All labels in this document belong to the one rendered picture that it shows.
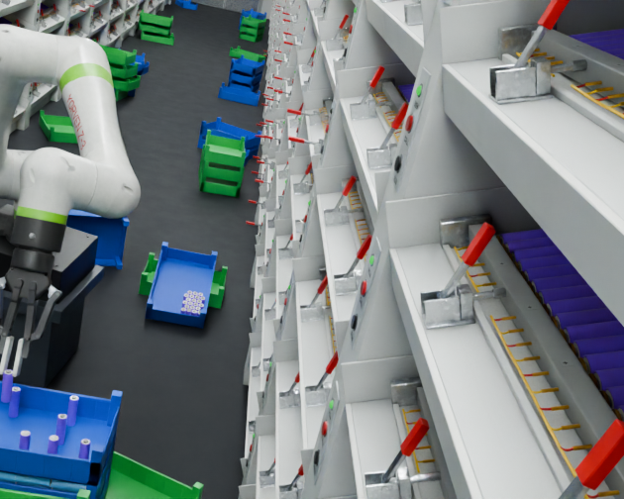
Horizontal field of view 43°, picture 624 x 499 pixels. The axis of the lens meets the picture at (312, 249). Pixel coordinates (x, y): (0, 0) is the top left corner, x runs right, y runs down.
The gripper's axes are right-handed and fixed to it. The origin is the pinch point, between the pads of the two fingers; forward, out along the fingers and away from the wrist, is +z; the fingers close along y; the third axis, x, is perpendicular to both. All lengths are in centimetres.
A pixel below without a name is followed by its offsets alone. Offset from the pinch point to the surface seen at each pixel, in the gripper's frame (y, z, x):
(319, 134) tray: -52, -60, -33
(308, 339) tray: -52, -14, 20
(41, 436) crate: -7.0, 15.3, -6.4
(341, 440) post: -51, -7, 68
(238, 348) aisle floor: -47, 1, -114
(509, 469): -53, -14, 110
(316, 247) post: -52, -31, 2
